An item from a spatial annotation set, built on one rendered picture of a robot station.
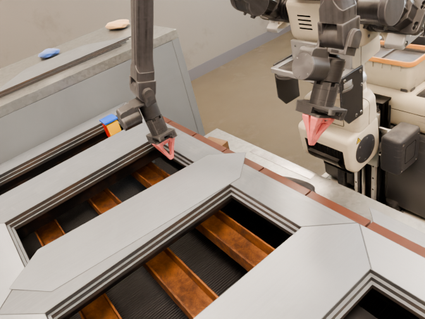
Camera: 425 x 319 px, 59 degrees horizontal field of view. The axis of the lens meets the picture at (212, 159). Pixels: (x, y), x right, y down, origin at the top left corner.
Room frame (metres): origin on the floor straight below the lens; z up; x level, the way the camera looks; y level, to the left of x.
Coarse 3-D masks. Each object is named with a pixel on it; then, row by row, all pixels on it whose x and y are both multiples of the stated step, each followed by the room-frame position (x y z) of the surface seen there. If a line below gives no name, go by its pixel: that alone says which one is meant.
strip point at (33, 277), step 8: (32, 256) 0.78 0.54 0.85; (40, 256) 0.77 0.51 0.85; (32, 264) 0.75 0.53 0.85; (40, 264) 0.74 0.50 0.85; (24, 272) 0.73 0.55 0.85; (32, 272) 0.72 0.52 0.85; (40, 272) 0.71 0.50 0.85; (16, 280) 0.71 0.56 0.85; (24, 280) 0.70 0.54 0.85; (32, 280) 0.69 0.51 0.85; (40, 280) 0.68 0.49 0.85; (48, 280) 0.68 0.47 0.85; (16, 288) 0.68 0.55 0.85; (24, 288) 0.67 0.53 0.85; (32, 288) 0.67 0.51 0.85; (40, 288) 0.66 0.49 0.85; (48, 288) 0.65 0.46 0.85
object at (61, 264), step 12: (60, 240) 0.82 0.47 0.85; (48, 252) 0.78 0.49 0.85; (60, 252) 0.77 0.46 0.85; (72, 252) 0.76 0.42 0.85; (48, 264) 0.74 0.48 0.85; (60, 264) 0.72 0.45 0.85; (72, 264) 0.71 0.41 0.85; (48, 276) 0.69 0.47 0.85; (60, 276) 0.68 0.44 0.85; (72, 276) 0.67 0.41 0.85
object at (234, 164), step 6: (210, 156) 1.02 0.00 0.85; (216, 156) 1.01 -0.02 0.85; (222, 156) 1.00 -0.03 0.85; (228, 156) 0.99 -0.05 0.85; (234, 156) 0.99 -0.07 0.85; (222, 162) 0.97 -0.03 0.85; (228, 162) 0.96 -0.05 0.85; (234, 162) 0.96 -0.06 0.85; (240, 162) 0.95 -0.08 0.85; (228, 168) 0.93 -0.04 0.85; (234, 168) 0.92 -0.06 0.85; (240, 168) 0.92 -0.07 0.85; (240, 174) 0.89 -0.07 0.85
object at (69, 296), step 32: (96, 128) 1.48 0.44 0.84; (32, 160) 1.35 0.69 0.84; (128, 160) 1.18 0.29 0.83; (64, 192) 1.07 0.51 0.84; (224, 192) 0.84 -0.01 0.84; (192, 224) 0.77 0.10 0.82; (288, 224) 0.66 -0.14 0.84; (128, 256) 0.69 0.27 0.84; (64, 288) 0.64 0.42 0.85; (96, 288) 0.63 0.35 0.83; (352, 288) 0.44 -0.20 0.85; (384, 288) 0.44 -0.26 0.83
